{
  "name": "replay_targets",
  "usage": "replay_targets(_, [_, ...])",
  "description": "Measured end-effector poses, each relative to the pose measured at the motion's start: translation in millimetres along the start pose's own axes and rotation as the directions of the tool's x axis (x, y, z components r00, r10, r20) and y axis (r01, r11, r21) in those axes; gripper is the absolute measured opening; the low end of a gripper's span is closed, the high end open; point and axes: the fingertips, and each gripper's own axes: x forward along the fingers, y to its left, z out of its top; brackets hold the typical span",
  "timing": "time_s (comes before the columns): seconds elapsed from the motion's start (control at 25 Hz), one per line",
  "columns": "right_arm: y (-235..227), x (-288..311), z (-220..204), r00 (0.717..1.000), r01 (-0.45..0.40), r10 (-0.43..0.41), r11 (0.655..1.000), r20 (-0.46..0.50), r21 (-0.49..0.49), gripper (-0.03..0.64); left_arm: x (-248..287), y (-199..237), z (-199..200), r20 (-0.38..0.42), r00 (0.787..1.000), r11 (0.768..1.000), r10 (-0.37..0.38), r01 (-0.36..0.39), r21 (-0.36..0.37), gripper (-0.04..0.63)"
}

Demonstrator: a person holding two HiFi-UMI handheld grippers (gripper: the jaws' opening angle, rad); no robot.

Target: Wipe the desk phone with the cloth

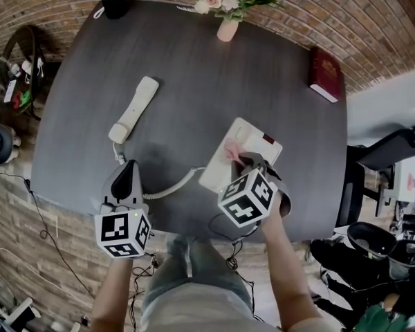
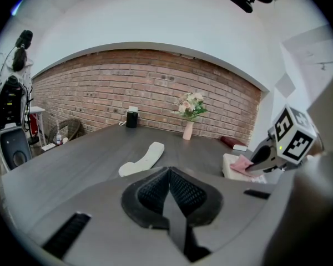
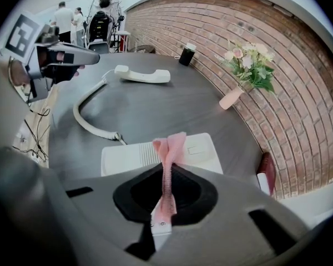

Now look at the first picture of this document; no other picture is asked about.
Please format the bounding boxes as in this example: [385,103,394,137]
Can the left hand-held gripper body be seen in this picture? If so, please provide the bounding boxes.
[94,194,152,259]

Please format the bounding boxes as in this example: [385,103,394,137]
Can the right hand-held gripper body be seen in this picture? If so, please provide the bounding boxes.
[216,168,292,228]

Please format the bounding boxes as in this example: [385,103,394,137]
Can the white telephone base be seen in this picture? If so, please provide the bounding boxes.
[198,117,284,195]

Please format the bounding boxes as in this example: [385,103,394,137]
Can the pink cloth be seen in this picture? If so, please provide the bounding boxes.
[221,140,252,167]

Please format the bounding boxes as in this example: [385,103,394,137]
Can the person's right forearm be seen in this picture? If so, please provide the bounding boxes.
[261,216,324,332]

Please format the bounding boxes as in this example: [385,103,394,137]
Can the person's left forearm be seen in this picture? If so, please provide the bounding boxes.
[89,257,142,332]

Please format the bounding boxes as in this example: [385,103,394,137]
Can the white telephone handset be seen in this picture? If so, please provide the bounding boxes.
[107,75,160,144]

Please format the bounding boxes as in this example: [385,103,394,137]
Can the white smartphone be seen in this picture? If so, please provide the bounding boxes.
[3,80,17,103]

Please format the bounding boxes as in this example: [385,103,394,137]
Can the person's denim shorts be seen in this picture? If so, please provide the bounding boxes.
[140,235,255,324]

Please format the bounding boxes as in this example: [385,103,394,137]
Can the black office chair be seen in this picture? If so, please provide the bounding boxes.
[335,125,415,228]

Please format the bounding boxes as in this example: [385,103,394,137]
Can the red hardcover book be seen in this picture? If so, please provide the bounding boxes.
[308,45,342,103]

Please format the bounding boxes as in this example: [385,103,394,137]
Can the person's beige shirt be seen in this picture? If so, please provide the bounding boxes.
[140,290,291,332]

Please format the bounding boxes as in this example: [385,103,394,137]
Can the red green toy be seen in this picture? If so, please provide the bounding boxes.
[12,90,32,109]

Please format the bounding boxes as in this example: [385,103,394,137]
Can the black rounded case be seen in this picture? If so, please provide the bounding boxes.
[347,221,398,259]

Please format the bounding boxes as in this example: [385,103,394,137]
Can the brown wicker chair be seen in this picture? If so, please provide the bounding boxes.
[0,25,62,117]

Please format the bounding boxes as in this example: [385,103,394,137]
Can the pink vase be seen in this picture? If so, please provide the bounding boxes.
[216,18,239,43]

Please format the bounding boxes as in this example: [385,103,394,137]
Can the white desk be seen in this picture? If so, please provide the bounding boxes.
[394,154,415,207]

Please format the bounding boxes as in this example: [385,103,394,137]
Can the black cylinder speaker white top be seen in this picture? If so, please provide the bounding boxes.
[92,0,129,20]

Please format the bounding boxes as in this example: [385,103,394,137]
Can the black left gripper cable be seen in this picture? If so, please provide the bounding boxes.
[129,250,160,332]

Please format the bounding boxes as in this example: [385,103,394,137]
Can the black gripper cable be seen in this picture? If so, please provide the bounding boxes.
[207,212,257,322]
[129,250,160,332]

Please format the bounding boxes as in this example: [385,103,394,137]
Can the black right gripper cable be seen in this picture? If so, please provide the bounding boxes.
[207,212,257,322]

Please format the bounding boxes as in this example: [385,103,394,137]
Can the white desk frame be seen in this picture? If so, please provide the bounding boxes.
[0,297,42,332]

